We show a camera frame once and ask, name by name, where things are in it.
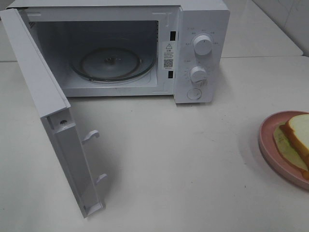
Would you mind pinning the round door release button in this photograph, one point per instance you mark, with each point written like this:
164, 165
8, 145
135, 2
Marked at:
194, 94

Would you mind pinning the pink round plate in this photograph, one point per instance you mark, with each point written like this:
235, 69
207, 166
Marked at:
270, 152

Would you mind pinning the white bread sandwich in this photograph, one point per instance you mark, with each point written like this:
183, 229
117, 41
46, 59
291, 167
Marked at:
292, 142

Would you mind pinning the white microwave door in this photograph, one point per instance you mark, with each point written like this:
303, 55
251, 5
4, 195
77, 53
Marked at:
54, 110

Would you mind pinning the glass microwave turntable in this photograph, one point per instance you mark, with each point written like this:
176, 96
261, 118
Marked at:
113, 64

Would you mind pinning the white microwave oven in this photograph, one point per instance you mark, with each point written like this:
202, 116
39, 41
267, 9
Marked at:
65, 29

